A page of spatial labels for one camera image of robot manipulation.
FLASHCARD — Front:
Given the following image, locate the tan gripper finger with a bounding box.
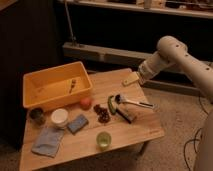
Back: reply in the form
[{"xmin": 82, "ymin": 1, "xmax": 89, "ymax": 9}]
[{"xmin": 122, "ymin": 72, "xmax": 139, "ymax": 86}]

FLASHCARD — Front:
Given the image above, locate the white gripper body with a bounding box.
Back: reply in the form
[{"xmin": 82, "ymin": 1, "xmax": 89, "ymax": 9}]
[{"xmin": 138, "ymin": 52, "xmax": 167, "ymax": 85}]

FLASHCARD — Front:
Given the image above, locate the green pepper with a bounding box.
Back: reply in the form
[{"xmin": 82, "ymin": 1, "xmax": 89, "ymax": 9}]
[{"xmin": 107, "ymin": 95, "xmax": 116, "ymax": 115}]

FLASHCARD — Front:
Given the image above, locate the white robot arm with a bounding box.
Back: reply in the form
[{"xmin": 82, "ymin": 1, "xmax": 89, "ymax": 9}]
[{"xmin": 124, "ymin": 36, "xmax": 213, "ymax": 171}]

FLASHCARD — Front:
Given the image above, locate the green plastic cup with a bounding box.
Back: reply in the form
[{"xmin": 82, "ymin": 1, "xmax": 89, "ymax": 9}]
[{"xmin": 96, "ymin": 132, "xmax": 111, "ymax": 149}]

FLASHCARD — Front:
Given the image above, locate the dark metal cup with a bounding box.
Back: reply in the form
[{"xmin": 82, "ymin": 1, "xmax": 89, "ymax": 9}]
[{"xmin": 29, "ymin": 108, "xmax": 45, "ymax": 126}]

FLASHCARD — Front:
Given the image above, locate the wooden table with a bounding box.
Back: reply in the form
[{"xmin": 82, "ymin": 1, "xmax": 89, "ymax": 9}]
[{"xmin": 19, "ymin": 68, "xmax": 164, "ymax": 171}]

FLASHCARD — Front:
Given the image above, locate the dark grape bunch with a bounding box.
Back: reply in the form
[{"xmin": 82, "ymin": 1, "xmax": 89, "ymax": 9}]
[{"xmin": 93, "ymin": 104, "xmax": 110, "ymax": 123}]

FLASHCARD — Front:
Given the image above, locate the red tomato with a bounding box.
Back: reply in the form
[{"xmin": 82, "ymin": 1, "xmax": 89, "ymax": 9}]
[{"xmin": 80, "ymin": 97, "xmax": 92, "ymax": 110}]

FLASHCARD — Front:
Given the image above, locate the small fork in bin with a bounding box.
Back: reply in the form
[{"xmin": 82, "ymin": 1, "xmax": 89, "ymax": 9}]
[{"xmin": 69, "ymin": 79, "xmax": 76, "ymax": 93}]

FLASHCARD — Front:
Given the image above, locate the blue sponge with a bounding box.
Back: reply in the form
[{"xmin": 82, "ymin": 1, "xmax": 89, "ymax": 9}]
[{"xmin": 68, "ymin": 114, "xmax": 89, "ymax": 134}]

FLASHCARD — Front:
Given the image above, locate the white bowl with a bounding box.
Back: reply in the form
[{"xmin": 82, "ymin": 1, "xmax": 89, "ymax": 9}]
[{"xmin": 51, "ymin": 108, "xmax": 68, "ymax": 128}]

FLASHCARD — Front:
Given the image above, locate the yellow plastic bin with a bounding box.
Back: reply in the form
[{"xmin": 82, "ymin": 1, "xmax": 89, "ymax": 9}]
[{"xmin": 23, "ymin": 61, "xmax": 93, "ymax": 111}]

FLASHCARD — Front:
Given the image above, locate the blue folded cloth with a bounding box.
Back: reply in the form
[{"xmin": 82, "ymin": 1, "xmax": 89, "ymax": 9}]
[{"xmin": 31, "ymin": 127, "xmax": 64, "ymax": 158}]

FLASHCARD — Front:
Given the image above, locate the metal shelf rail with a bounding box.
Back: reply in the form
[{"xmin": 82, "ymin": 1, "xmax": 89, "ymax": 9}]
[{"xmin": 62, "ymin": 41, "xmax": 213, "ymax": 96}]

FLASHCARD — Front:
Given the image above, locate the black floor cable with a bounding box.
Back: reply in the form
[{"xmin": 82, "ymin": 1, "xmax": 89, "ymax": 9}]
[{"xmin": 183, "ymin": 94, "xmax": 209, "ymax": 171}]

